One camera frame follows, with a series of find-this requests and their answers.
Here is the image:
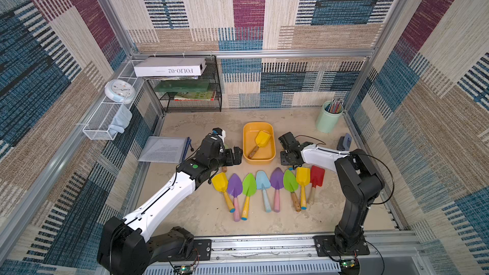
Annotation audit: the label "yellow scoop shovel wooden handle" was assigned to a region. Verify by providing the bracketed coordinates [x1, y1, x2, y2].
[248, 131, 271, 159]

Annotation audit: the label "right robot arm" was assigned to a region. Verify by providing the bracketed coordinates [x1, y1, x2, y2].
[278, 132, 385, 255]

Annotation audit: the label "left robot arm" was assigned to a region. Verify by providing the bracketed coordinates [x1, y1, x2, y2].
[97, 128, 243, 274]

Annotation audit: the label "yellow plastic storage box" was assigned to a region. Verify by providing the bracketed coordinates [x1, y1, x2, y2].
[243, 122, 276, 165]

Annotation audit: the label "light blue shovel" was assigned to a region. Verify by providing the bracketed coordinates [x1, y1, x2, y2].
[256, 170, 272, 213]

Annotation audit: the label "white folio box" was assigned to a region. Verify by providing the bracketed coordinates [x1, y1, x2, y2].
[134, 57, 206, 77]

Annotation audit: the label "mint green pencil cup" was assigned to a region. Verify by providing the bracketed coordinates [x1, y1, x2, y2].
[316, 101, 344, 133]

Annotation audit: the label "colourful picture book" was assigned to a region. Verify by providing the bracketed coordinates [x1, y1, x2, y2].
[173, 91, 216, 101]

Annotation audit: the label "coloured pencils in cup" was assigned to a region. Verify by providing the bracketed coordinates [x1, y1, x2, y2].
[324, 99, 344, 114]

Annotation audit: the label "green book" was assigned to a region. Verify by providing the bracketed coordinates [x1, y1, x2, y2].
[154, 80, 210, 94]

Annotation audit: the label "light blue cloth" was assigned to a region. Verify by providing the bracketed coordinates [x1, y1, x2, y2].
[108, 105, 132, 137]

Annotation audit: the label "white round clock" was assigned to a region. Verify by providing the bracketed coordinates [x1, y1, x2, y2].
[104, 79, 136, 104]

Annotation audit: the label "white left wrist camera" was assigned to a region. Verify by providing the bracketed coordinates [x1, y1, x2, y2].
[212, 127, 226, 142]

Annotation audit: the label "yellow square shovel yellow handle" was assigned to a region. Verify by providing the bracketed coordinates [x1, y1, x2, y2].
[296, 167, 311, 210]

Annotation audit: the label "green pointed shovel wooden handle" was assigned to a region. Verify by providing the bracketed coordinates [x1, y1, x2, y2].
[283, 169, 301, 212]

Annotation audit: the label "yellow shovel blue-tipped handle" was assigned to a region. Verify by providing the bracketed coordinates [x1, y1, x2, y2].
[211, 172, 236, 213]

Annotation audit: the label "purple pointed shovel pink handle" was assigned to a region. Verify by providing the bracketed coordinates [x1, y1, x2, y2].
[227, 173, 243, 222]

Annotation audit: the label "red shovel wooden handle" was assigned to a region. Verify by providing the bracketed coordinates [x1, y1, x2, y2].
[308, 166, 325, 205]

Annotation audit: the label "green shovel orange handle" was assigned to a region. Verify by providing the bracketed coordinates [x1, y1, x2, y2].
[241, 173, 257, 220]

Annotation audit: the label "black wire mesh shelf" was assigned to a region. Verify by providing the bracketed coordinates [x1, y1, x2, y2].
[146, 56, 223, 114]

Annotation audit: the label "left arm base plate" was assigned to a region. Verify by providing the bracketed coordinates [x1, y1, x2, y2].
[182, 239, 212, 262]

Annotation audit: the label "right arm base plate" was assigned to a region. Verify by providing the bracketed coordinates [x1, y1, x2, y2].
[313, 234, 370, 257]

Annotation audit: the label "white wire basket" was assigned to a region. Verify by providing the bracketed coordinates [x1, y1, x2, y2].
[83, 77, 144, 140]

